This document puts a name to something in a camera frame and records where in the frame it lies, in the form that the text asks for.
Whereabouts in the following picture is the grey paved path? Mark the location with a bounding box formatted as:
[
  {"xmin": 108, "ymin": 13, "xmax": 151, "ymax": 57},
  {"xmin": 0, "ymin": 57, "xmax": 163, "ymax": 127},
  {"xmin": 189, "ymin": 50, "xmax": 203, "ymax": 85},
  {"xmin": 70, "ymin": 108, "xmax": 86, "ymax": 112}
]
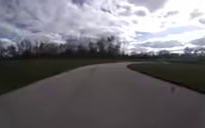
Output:
[{"xmin": 0, "ymin": 60, "xmax": 205, "ymax": 128}]

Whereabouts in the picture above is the row of bare trees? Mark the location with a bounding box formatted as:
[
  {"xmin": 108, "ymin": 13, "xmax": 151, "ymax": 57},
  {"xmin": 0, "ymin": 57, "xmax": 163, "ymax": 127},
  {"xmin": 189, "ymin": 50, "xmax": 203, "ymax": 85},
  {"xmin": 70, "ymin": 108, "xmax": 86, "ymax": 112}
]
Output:
[{"xmin": 0, "ymin": 35, "xmax": 205, "ymax": 62}]

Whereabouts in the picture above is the grass field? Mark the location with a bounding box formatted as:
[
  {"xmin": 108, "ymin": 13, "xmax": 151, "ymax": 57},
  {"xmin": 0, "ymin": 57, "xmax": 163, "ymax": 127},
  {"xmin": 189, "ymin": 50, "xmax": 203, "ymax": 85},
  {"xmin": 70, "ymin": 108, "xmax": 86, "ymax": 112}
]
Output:
[
  {"xmin": 127, "ymin": 61, "xmax": 205, "ymax": 98},
  {"xmin": 0, "ymin": 58, "xmax": 124, "ymax": 99}
]

